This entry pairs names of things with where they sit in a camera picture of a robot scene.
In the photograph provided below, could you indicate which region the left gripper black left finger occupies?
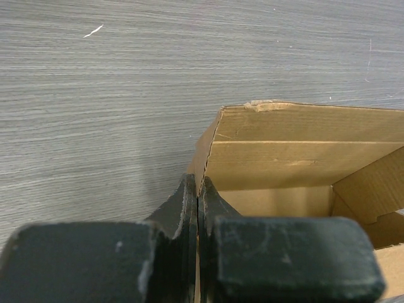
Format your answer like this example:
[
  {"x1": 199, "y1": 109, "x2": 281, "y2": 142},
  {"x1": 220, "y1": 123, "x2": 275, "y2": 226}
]
[{"x1": 1, "y1": 174, "x2": 197, "y2": 302}]

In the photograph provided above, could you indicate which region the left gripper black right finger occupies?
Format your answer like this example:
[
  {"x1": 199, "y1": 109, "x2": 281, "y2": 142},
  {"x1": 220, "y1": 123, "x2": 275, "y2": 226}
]
[{"x1": 198, "y1": 178, "x2": 386, "y2": 302}]

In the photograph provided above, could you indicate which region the brown cardboard paper box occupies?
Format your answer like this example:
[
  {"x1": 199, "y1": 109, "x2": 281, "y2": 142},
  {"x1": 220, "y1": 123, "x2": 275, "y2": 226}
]
[{"x1": 187, "y1": 100, "x2": 403, "y2": 299}]

